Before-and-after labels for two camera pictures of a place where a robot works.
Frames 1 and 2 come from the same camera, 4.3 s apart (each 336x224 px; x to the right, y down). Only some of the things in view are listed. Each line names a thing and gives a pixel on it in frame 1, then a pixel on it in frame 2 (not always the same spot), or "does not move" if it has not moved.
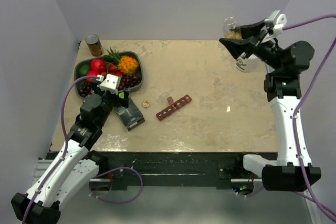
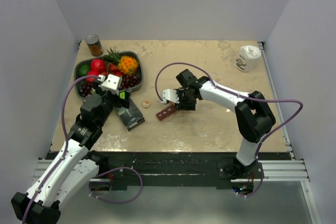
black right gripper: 246,44 → 181,106
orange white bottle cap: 146,103 does not move
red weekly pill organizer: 173,106 does not move
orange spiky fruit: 127,65 does not move
